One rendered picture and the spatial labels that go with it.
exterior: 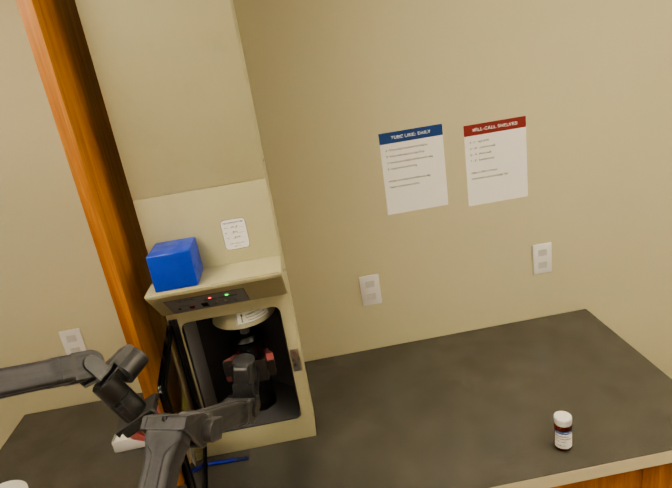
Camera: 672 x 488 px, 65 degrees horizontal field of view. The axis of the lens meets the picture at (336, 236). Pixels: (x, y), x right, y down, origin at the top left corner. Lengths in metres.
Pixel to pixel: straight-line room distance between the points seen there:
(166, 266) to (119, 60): 0.47
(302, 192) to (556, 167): 0.87
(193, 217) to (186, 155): 0.15
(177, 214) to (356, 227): 0.69
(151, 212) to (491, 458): 1.05
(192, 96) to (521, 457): 1.19
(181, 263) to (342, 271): 0.74
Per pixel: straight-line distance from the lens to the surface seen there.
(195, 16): 1.28
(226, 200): 1.32
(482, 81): 1.82
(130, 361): 1.30
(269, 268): 1.28
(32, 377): 1.23
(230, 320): 1.47
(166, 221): 1.35
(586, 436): 1.61
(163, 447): 0.95
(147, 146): 1.32
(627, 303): 2.31
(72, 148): 1.27
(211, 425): 1.01
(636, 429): 1.66
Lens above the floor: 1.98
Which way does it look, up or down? 19 degrees down
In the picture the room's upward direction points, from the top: 9 degrees counter-clockwise
